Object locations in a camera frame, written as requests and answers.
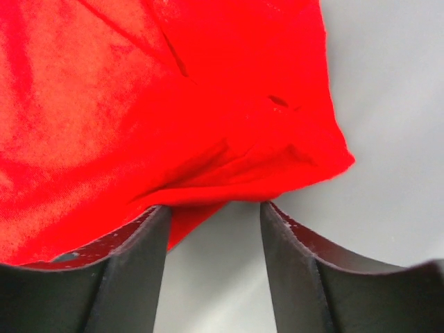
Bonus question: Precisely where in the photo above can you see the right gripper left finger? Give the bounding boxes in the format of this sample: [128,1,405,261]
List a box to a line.
[1,206,171,332]

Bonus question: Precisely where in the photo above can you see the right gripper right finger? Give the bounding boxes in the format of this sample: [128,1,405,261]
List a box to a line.
[260,202,443,333]

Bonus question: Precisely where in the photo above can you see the red t shirt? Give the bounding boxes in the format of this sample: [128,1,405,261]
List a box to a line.
[1,1,355,265]

